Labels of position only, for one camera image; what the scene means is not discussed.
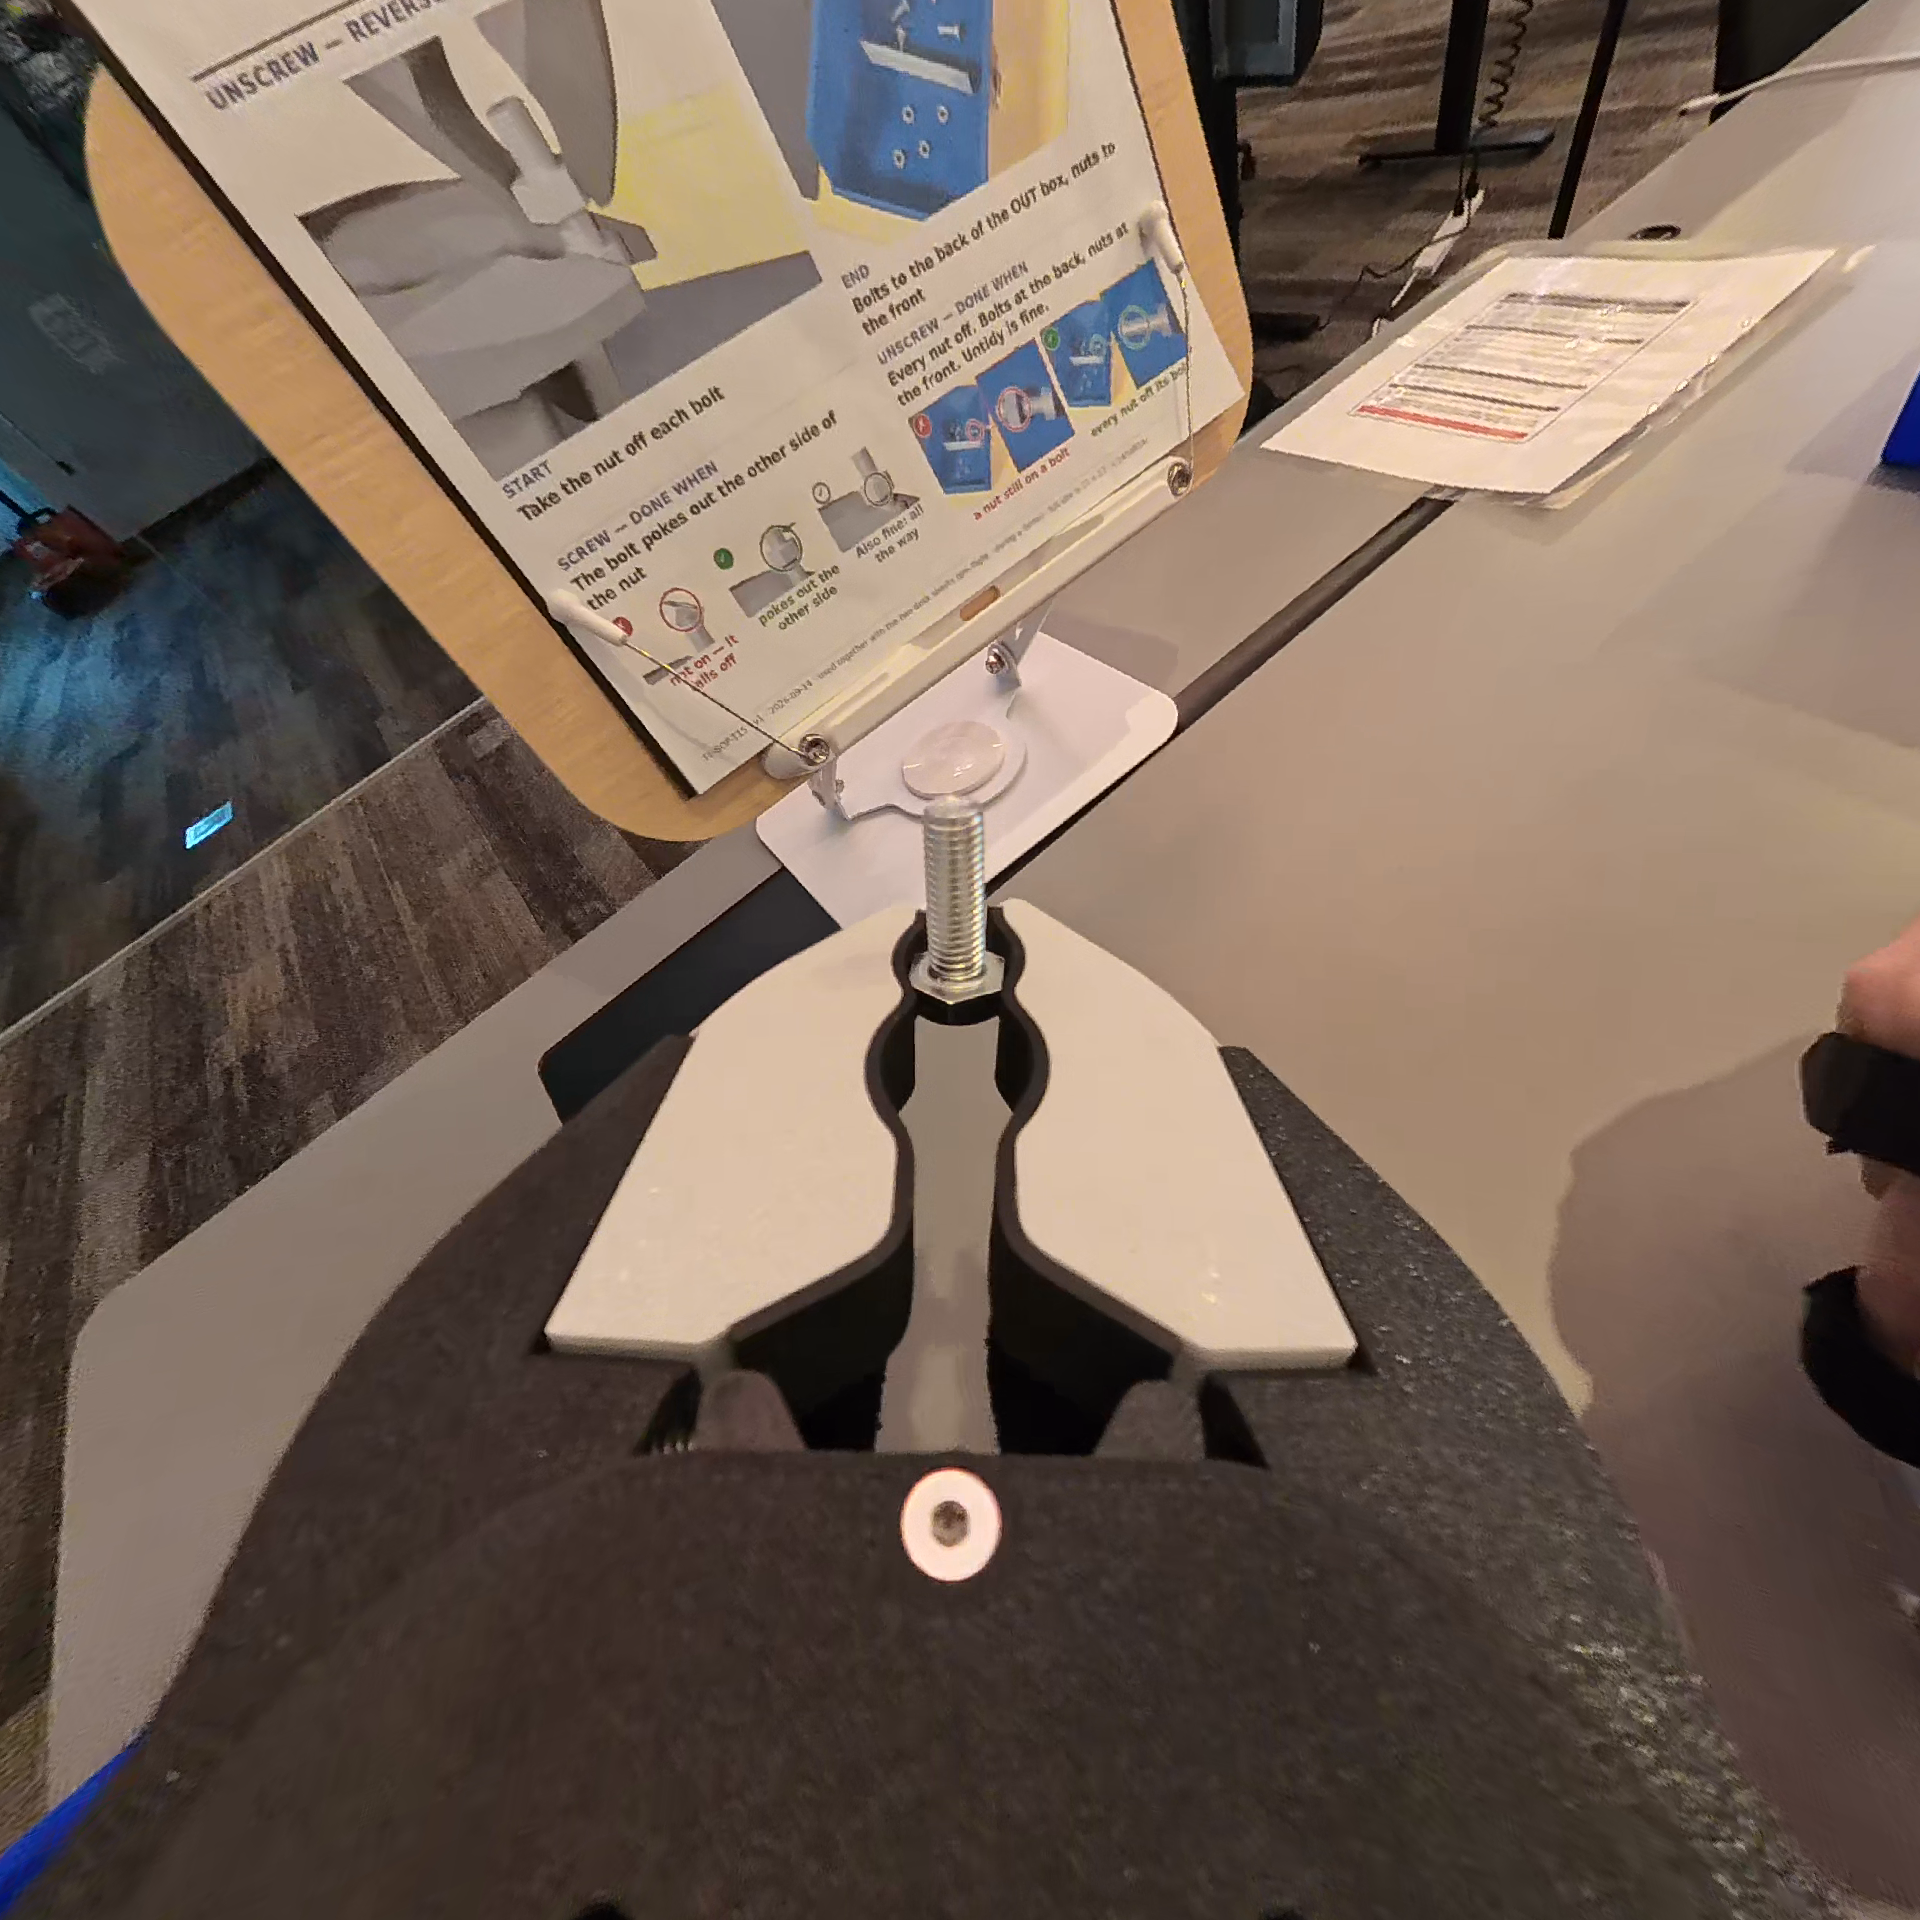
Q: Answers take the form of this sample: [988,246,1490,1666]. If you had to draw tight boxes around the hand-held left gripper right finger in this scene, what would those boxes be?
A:
[989,898,1362,1374]

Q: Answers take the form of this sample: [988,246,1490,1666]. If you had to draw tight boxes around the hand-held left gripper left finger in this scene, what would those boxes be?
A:
[541,905,923,1374]

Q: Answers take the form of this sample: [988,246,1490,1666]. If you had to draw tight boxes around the silver threaded bolt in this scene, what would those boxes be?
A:
[906,799,1006,1015]

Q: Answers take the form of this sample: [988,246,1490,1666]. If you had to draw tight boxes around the person's right hand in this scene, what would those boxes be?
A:
[1838,916,1920,1071]

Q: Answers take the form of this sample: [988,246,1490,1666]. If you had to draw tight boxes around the white stand base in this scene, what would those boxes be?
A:
[755,630,1179,923]

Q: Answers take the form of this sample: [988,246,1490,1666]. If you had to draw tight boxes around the wooden document stand board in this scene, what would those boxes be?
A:
[83,0,1255,846]

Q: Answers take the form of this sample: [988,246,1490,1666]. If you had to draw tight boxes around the laminated paper sheet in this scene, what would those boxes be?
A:
[1260,249,1838,511]

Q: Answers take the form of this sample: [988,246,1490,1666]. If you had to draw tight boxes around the printed instruction sheet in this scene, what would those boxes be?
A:
[70,0,1247,796]

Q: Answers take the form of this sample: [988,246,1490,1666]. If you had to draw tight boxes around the red box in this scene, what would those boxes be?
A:
[17,502,114,611]

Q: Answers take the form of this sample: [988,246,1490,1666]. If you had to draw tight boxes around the grey cabinet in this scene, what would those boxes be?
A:
[0,104,277,541]

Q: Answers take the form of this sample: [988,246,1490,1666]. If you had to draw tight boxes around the black desk leg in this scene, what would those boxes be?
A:
[1359,0,1560,162]

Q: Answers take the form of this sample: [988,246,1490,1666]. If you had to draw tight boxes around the metal page holder wire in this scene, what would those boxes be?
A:
[1140,205,1202,497]
[550,589,838,756]

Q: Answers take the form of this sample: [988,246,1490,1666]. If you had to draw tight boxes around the white cable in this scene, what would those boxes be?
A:
[1680,52,1920,117]

